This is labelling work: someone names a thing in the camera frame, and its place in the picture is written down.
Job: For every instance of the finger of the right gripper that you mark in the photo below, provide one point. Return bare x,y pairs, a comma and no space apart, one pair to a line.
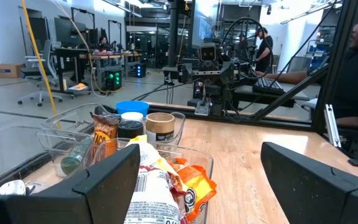
185,72
229,72

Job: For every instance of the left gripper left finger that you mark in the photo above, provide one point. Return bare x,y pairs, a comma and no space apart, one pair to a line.
98,199

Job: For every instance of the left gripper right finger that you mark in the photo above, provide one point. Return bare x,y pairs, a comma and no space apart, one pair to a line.
309,193

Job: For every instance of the green lid spice jar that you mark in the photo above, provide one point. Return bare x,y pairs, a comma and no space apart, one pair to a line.
73,161

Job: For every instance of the ramen noodle packet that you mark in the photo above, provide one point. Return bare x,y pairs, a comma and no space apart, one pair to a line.
154,199

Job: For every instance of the tan lid spice jar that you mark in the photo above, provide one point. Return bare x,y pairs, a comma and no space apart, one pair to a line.
160,124

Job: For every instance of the brown taco seasoning packet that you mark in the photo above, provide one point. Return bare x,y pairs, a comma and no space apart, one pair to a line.
104,132

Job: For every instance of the white lid spice jar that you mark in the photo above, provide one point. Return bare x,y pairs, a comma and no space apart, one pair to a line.
131,116

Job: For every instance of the black lid spice jar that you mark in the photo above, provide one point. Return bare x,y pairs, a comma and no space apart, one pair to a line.
130,128

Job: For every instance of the silver metal spoon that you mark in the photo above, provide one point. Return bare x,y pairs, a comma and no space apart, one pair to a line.
11,187

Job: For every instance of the orange snack packet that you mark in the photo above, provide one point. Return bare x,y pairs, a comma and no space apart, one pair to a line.
197,183

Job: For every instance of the person's forearm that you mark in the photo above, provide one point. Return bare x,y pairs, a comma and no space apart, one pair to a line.
291,77
356,122

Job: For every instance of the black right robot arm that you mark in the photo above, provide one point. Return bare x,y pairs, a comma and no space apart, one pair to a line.
219,93

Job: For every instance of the person's hand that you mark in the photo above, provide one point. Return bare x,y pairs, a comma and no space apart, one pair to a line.
259,74

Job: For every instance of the backlit black keyboard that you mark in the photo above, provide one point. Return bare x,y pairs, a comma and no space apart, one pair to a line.
267,85

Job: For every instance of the black column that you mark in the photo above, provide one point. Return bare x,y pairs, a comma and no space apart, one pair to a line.
173,31

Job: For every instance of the computer with blue lights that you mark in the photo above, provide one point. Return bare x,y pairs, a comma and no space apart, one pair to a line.
140,71

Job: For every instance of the blue plastic bowl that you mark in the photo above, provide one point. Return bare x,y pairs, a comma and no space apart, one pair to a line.
132,107

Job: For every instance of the dark grey desk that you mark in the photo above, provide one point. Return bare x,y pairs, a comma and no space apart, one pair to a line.
291,95

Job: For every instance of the silver aluminium bar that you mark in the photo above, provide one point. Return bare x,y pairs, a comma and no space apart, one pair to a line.
332,127

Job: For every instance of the computer with green lights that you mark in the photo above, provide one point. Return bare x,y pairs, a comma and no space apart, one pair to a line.
113,80

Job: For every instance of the wooden workbench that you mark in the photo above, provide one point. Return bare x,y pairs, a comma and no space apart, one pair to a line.
110,56

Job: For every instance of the clear plastic bin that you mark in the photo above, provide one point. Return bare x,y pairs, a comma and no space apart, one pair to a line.
17,146
73,115
194,154

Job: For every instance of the shelf with blue bins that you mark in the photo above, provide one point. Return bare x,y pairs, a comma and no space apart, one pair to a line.
317,53

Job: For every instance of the orange object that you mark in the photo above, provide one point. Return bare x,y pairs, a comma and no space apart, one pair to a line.
80,86

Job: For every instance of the black office desk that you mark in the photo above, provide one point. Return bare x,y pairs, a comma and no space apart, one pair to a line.
70,51

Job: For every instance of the black computer monitor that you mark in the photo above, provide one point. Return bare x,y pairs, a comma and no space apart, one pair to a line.
70,32

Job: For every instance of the grey office chair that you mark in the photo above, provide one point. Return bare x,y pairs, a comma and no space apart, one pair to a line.
47,62

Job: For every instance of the cardboard box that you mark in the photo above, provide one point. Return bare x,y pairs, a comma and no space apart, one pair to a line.
2,71

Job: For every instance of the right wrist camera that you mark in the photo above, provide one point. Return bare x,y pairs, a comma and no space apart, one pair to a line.
208,53

